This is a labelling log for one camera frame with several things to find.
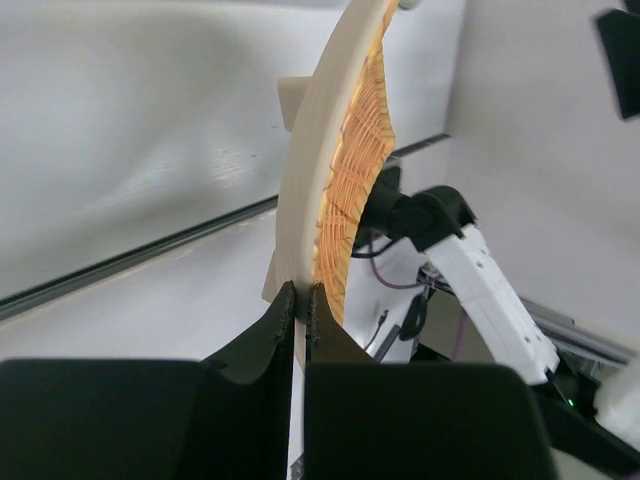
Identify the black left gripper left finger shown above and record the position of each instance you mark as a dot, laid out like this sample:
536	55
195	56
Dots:
224	417

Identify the aluminium table frame rail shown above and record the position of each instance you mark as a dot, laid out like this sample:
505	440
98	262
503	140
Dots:
68	221

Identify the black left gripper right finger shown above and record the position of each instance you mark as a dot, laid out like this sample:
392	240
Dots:
441	420

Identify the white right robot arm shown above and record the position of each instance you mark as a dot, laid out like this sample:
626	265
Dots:
535	230

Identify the woven bamboo basket tray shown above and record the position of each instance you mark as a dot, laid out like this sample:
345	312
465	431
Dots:
341	136

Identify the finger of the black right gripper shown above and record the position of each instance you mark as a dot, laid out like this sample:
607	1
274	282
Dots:
618	31

